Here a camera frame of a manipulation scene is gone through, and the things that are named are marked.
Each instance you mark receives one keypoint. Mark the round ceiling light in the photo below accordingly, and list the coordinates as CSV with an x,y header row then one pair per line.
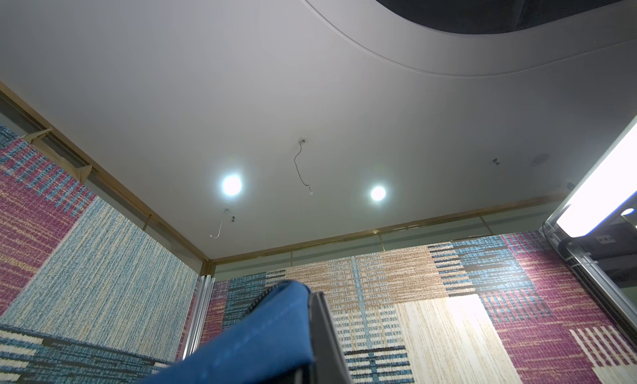
x,y
231,185
378,193

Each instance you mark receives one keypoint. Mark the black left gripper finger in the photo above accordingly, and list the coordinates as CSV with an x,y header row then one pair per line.
x,y
329,365

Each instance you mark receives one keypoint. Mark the long fluorescent ceiling lamp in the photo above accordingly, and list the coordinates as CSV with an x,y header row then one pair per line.
x,y
606,189

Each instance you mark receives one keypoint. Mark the blue zip jacket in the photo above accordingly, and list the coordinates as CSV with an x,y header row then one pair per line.
x,y
273,339

